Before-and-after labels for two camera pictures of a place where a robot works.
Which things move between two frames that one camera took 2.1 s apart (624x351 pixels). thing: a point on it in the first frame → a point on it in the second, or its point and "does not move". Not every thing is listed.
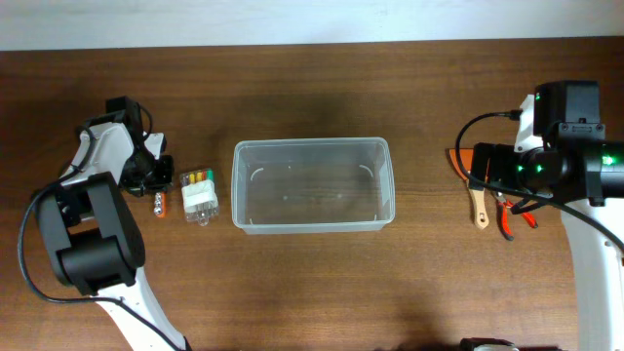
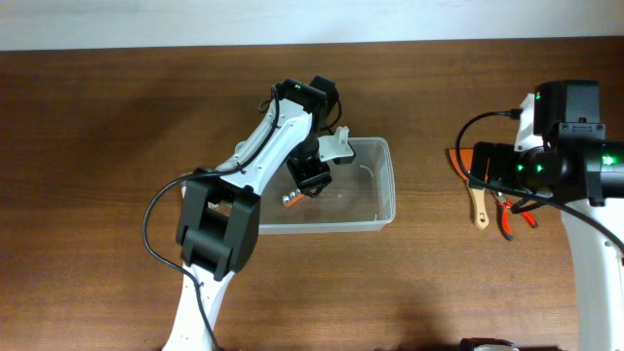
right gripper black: (499, 157) does not move
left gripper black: (164, 179) → (313, 177)
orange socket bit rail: (160, 205) → (290, 201)
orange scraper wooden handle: (478, 194) does not move
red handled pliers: (503, 206) does not move
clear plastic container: (313, 185) does not move
